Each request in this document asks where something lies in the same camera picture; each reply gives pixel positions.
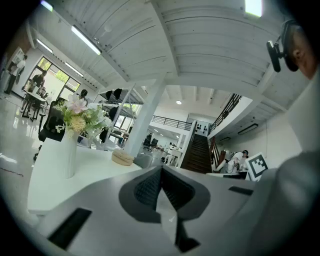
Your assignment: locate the dark wooden staircase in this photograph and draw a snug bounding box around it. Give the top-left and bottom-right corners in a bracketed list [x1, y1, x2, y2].
[180, 133, 213, 175]

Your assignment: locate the artificial flower bouquet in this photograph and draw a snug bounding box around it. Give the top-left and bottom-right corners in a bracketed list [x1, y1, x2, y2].
[53, 92, 113, 141]

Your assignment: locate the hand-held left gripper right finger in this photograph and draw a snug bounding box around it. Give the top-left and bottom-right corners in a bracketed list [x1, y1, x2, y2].
[162, 166, 256, 256]

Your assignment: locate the white ceramic vase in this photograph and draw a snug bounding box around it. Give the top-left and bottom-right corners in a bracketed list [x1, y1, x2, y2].
[64, 128, 78, 179]

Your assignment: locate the cream round lid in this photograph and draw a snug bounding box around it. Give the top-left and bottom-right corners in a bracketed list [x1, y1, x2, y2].
[111, 149, 135, 159]

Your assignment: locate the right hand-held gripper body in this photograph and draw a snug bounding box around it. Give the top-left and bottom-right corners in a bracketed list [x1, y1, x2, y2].
[244, 151, 270, 182]

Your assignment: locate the cream round container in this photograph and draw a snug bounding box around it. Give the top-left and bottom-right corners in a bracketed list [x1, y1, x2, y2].
[111, 156, 135, 166]

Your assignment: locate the person's head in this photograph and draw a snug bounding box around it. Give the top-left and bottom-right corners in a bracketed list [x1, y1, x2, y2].
[287, 24, 320, 81]

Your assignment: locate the large glass window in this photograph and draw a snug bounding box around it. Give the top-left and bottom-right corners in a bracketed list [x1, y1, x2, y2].
[32, 56, 81, 101]

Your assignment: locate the grey shell chair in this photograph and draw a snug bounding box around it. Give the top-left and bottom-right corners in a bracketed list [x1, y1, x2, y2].
[133, 152, 163, 170]

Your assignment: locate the ceiling tube light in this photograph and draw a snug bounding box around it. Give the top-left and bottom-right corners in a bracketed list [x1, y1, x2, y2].
[64, 61, 84, 77]
[36, 38, 54, 55]
[71, 24, 103, 56]

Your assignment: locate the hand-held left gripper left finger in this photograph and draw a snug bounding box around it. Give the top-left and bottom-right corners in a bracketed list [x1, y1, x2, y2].
[32, 166, 175, 255]

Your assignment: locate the black head-mounted camera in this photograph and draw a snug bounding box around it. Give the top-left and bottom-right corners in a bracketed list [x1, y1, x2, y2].
[266, 19, 305, 73]

